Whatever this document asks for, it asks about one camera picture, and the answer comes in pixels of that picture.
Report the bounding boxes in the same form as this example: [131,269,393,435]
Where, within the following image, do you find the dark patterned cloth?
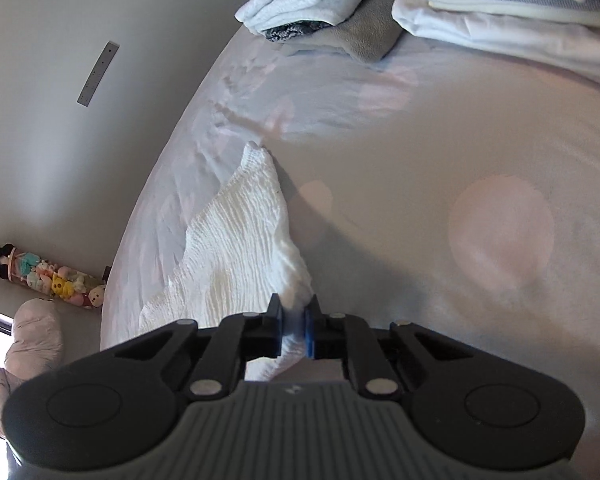
[264,20,333,44]

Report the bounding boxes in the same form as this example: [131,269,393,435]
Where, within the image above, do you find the hanging plush toy organizer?
[0,242,108,311]

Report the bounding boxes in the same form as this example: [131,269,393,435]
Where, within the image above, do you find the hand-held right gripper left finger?
[112,293,284,401]

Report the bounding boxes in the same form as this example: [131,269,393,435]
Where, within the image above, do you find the white textured garment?
[139,141,315,384]

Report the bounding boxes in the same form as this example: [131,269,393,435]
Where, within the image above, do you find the folded grey towel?
[322,0,405,64]

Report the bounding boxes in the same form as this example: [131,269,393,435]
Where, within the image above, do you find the bed with pale dotted sheet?
[99,20,600,480]

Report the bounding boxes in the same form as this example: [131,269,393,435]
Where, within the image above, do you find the grey wall socket strip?
[77,41,120,109]

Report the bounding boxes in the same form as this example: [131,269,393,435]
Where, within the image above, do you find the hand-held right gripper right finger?
[303,295,473,401]

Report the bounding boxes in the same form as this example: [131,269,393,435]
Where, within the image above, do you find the large white folded garment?
[391,0,600,92]

